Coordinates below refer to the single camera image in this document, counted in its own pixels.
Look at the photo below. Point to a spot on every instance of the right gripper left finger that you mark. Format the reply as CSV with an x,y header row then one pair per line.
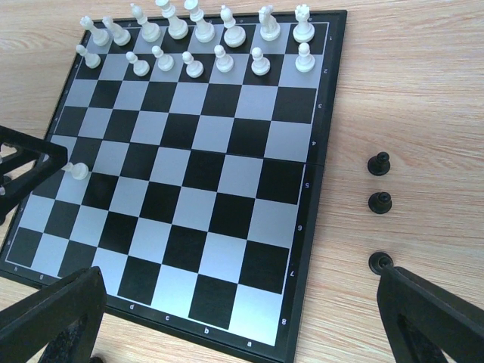
x,y
62,320

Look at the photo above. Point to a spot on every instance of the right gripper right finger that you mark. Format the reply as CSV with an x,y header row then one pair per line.
x,y
425,323

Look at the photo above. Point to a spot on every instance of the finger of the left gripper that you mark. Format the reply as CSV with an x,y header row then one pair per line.
x,y
50,158

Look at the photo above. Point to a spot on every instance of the white pawn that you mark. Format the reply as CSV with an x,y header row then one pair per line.
x,y
224,61
92,60
260,65
79,171
194,68
140,67
305,61
165,62

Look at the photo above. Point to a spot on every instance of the black pawn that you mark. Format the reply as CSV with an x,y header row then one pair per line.
x,y
378,261
379,164
380,202

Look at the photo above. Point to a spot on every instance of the white rook left corner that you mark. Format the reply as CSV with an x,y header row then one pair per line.
x,y
99,36

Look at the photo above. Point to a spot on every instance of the white rook corner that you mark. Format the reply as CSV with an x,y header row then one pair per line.
x,y
304,31
99,36

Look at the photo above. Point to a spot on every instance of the white knight left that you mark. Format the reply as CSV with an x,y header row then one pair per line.
x,y
120,36

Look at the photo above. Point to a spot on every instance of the white knight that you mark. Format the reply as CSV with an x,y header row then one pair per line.
x,y
120,36
270,28

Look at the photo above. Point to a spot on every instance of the black and silver chessboard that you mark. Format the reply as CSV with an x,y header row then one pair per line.
x,y
201,199

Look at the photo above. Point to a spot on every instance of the white bishop left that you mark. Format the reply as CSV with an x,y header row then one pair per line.
x,y
150,32

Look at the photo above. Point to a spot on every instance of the white bishop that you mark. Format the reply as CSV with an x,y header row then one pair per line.
x,y
234,35
150,32

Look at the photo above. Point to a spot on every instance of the white queen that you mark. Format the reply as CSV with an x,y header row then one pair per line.
x,y
204,31

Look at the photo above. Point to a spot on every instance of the white bishop right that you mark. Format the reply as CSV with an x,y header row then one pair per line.
x,y
234,35

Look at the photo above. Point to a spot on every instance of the white knight right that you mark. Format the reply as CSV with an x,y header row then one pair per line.
x,y
270,28

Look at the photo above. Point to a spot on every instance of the white rook right corner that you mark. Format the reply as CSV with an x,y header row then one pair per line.
x,y
304,31

